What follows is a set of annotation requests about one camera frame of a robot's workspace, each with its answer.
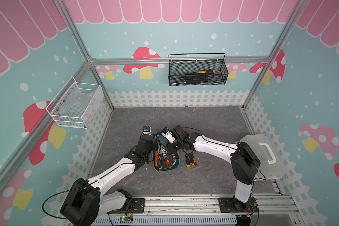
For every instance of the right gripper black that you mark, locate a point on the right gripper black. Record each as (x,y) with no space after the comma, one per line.
(169,148)

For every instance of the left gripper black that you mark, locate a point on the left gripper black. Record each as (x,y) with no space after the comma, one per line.
(155,144)

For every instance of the teal plastic storage box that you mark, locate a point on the teal plastic storage box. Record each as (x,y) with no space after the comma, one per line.
(168,160)

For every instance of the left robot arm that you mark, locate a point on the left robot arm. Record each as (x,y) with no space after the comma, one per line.
(86,200)

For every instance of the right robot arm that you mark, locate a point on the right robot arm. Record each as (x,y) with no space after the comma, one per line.
(244,162)

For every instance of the yellow black screwdriver in basket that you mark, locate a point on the yellow black screwdriver in basket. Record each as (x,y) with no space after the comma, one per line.
(209,71)

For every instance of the black tool in basket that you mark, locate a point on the black tool in basket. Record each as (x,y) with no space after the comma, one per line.
(196,78)

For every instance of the green lit circuit board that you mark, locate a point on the green lit circuit board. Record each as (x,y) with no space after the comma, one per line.
(126,220)

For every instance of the translucent plastic toolbox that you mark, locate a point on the translucent plastic toolbox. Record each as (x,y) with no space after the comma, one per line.
(270,163)

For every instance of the orange handled screwdriver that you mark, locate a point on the orange handled screwdriver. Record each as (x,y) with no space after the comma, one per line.
(157,161)

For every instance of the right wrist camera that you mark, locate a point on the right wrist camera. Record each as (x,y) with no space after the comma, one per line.
(167,134)

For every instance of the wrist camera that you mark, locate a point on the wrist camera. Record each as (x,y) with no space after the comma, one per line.
(147,130)
(167,134)

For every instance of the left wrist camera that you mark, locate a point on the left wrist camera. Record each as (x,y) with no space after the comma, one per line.
(147,130)

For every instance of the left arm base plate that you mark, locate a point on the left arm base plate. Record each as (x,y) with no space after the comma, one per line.
(135,205)

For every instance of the black wire mesh basket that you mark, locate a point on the black wire mesh basket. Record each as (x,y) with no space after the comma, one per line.
(180,63)

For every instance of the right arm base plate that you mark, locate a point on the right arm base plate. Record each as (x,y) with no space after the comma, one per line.
(231,205)

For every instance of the white wire mesh basket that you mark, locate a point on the white wire mesh basket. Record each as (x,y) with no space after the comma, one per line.
(76,104)

